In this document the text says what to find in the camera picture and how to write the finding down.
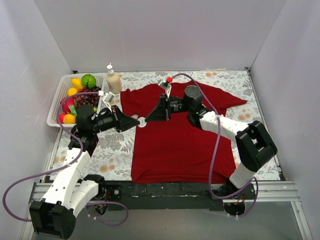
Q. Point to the red t-shirt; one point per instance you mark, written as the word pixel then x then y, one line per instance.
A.
pixel 175 151

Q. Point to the pink toy dragon fruit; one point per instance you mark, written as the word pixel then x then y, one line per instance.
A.
pixel 69 105

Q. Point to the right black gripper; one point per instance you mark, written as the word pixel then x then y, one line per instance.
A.
pixel 167 107

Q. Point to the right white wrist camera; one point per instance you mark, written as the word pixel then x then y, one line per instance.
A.
pixel 166 85

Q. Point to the purple toy grapes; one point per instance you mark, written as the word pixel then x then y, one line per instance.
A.
pixel 87 99

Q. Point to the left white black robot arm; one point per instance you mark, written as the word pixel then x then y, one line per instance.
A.
pixel 56 213

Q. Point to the cream lotion pump bottle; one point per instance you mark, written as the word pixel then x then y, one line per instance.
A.
pixel 113 80

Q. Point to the green toy apple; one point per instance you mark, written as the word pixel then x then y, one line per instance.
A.
pixel 88 81

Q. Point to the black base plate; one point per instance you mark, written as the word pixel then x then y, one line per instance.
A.
pixel 159 196

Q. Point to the round patterned brooch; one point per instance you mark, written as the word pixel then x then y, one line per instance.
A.
pixel 142 122

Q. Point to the red yellow toy peach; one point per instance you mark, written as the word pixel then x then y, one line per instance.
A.
pixel 66 118

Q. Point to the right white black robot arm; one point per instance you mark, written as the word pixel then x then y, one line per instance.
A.
pixel 254 143

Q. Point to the floral tablecloth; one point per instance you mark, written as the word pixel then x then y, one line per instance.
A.
pixel 113 155

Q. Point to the white plastic fruit basket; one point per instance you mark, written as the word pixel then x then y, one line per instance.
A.
pixel 62 92

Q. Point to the yellow toy mango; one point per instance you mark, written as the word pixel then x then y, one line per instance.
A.
pixel 77 83

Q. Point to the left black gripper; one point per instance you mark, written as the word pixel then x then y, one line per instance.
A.
pixel 116 119

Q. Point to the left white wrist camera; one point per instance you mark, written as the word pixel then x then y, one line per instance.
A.
pixel 107 99

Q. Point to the aluminium frame rail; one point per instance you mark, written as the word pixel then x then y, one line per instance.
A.
pixel 277 192

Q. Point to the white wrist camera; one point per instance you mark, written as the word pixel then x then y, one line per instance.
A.
pixel 166 85
pixel 107 99

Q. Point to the orange toy fruit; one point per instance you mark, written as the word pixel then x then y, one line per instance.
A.
pixel 72 91

